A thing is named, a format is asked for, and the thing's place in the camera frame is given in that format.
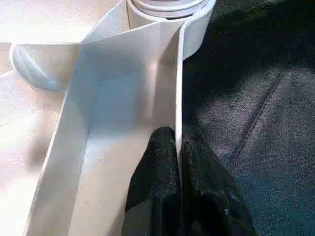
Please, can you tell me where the white plastic table leg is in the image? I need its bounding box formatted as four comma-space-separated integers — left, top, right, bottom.
131, 0, 209, 21

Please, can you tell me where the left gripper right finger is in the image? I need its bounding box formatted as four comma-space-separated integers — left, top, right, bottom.
182, 137, 258, 236

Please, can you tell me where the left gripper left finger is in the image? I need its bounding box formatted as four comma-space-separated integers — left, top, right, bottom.
124, 126, 183, 236

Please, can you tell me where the white table frame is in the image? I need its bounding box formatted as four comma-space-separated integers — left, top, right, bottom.
0, 0, 215, 236

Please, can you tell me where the black work mat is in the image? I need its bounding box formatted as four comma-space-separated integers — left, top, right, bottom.
181, 0, 315, 236

